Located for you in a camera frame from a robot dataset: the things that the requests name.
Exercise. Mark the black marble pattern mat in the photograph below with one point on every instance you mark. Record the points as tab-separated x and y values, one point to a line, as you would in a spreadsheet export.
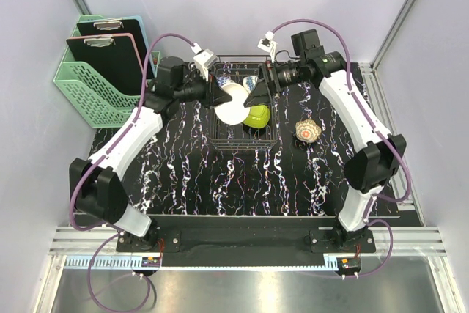
180	172

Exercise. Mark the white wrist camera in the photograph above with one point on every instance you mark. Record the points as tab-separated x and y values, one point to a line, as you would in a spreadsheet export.
268	45
205	58

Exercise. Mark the green mesh file organizer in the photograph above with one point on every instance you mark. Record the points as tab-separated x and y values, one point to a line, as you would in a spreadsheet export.
96	100

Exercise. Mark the black clipboard pink edge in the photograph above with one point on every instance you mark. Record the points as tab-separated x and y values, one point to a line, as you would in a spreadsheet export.
101	54

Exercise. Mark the blue white patterned bowl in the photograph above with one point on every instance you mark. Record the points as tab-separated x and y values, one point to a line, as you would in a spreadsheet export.
249	82

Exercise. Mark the dark wire dish rack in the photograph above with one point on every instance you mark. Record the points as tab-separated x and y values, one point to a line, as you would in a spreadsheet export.
241	137

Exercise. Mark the colourful patterned small bowl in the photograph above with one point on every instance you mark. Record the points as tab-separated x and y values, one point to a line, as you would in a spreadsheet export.
307	131

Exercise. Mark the right aluminium frame post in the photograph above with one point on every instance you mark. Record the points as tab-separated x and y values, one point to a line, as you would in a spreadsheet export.
395	28

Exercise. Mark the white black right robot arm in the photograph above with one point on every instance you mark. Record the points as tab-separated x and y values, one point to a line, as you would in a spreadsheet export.
378	152

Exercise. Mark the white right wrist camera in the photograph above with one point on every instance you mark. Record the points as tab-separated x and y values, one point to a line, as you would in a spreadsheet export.
268	45

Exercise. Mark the red orange patterned bowl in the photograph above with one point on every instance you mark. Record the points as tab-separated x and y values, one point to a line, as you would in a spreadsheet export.
223	81

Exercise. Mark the white top bowl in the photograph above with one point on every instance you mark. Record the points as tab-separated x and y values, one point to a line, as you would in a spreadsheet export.
258	117

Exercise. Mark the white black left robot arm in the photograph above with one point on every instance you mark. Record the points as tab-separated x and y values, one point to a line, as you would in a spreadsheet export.
96	183

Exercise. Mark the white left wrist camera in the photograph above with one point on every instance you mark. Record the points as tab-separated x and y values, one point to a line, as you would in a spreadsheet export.
205	58

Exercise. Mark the black clipboard blue edge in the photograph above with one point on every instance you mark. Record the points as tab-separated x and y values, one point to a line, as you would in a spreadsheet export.
128	33

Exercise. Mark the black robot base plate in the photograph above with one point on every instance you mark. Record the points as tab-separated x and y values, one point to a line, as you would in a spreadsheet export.
247	242

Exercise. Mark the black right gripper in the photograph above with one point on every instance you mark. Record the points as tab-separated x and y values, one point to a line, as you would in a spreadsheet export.
260	94

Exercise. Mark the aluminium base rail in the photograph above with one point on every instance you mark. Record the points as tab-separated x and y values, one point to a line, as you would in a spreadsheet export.
97	248

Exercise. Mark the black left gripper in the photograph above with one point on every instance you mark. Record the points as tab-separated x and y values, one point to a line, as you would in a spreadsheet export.
218	96

